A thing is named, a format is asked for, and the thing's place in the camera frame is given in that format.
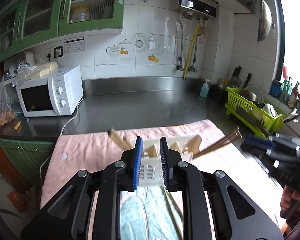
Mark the person's right hand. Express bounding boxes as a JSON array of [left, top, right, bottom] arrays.
[[280, 186, 300, 212]]

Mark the chopstick standing in holder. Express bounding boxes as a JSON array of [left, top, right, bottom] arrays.
[[192, 126, 241, 160], [197, 129, 242, 158], [199, 132, 244, 157], [108, 127, 133, 151]]

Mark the cream plastic utensil holder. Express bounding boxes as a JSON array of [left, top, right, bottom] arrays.
[[139, 135, 202, 187]]

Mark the wooden chopstick on towel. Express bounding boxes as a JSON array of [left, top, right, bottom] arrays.
[[163, 187, 183, 239]]

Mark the pink and teal towel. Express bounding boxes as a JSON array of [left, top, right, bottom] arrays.
[[40, 120, 285, 239]]

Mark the green dish drying rack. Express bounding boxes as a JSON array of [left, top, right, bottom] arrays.
[[225, 88, 286, 138]]

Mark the clear soap dispenser bottle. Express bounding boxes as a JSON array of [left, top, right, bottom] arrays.
[[199, 79, 211, 98]]

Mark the white microwave oven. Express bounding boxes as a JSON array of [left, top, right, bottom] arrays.
[[16, 66, 83, 118]]

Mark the green base cabinet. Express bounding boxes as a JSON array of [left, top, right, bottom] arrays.
[[0, 139, 56, 187]]

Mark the plastic bag with food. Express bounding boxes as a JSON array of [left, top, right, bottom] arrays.
[[0, 82, 17, 127]]

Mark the hanging metal pan lid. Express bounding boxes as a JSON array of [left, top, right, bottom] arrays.
[[257, 0, 275, 43]]

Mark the white microwave power cable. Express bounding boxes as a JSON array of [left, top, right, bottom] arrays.
[[38, 97, 84, 190]]

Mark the yellow gas hose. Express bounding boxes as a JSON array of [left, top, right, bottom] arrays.
[[181, 18, 201, 80]]

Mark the wall water heater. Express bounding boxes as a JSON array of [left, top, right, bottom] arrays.
[[171, 0, 217, 20]]

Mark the green wall cabinet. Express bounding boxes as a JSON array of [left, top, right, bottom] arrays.
[[0, 0, 125, 62]]

